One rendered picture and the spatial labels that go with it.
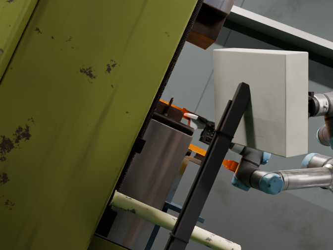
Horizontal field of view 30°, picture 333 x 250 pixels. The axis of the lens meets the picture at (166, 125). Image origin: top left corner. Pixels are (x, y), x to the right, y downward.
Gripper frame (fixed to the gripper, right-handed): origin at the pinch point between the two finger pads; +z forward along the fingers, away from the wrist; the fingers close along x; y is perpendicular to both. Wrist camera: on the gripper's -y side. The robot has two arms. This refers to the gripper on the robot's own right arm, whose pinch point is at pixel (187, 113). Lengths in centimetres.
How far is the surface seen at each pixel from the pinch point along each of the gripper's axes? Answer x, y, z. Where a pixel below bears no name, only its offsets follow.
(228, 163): 35.2, 8.5, -29.8
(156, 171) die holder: -15.9, 24.7, 3.7
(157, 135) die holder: -15.9, 13.2, 8.6
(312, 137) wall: 312, -65, -153
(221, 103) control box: -45.6, -1.9, -2.6
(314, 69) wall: 319, -125, -132
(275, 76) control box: -71, -11, -9
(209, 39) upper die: -10.3, -27.0, 4.8
